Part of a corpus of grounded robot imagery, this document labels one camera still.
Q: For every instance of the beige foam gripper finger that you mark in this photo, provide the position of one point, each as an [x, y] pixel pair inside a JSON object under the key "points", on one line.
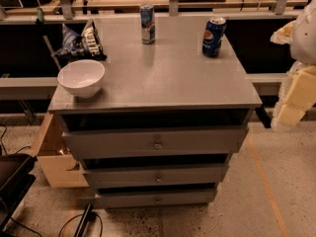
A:
{"points": [[297, 95]]}

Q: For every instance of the red bull can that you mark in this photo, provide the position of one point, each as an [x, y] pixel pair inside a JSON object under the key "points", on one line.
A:
{"points": [[147, 18]]}

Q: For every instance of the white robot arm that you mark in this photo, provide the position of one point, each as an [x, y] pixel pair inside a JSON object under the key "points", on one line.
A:
{"points": [[300, 34]]}

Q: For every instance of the blue pepsi can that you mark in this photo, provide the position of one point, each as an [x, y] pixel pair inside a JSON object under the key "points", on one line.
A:
{"points": [[212, 37]]}

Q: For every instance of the top grey drawer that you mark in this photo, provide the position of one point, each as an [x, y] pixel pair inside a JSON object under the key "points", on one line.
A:
{"points": [[119, 144]]}

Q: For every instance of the grey drawer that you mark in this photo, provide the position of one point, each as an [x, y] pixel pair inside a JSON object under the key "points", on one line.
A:
{"points": [[119, 144], [155, 176], [174, 197]]}

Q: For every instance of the grey drawer cabinet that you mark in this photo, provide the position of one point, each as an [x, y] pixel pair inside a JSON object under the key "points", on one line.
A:
{"points": [[167, 85]]}

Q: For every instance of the bottom grey drawer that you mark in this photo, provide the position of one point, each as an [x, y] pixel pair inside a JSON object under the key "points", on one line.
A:
{"points": [[174, 197]]}

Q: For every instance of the middle grey drawer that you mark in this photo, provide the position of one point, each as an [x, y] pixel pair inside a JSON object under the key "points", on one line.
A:
{"points": [[155, 176]]}

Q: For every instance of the white ceramic bowl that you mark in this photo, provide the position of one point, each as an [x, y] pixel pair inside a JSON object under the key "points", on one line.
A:
{"points": [[82, 78]]}

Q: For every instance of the blue white chip bag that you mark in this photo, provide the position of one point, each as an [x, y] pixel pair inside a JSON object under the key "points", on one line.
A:
{"points": [[86, 45]]}

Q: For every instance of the black power strip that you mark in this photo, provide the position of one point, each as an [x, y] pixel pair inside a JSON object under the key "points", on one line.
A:
{"points": [[87, 216]]}

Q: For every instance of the wooden box on floor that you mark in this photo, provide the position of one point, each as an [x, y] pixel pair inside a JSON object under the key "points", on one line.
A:
{"points": [[58, 165]]}

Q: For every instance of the black case on floor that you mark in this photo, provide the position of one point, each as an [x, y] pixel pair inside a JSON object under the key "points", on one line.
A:
{"points": [[15, 181]]}

